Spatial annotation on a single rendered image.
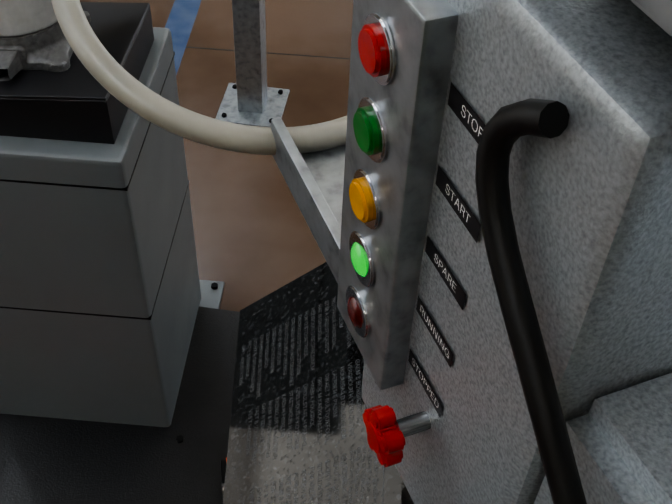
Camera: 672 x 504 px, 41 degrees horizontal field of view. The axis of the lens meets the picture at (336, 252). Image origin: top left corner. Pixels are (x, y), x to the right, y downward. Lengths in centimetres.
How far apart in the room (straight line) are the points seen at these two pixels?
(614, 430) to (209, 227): 214
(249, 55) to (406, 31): 233
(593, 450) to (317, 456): 76
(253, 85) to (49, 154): 135
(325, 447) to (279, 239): 136
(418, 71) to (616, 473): 20
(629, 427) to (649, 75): 17
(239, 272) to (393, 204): 191
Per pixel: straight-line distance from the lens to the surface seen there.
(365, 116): 48
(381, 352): 58
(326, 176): 97
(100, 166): 152
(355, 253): 55
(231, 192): 261
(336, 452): 114
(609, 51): 35
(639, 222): 35
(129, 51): 161
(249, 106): 286
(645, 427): 44
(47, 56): 158
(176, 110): 99
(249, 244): 246
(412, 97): 44
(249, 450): 129
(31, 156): 156
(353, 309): 59
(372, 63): 45
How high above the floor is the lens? 177
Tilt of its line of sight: 47 degrees down
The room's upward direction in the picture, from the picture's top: 3 degrees clockwise
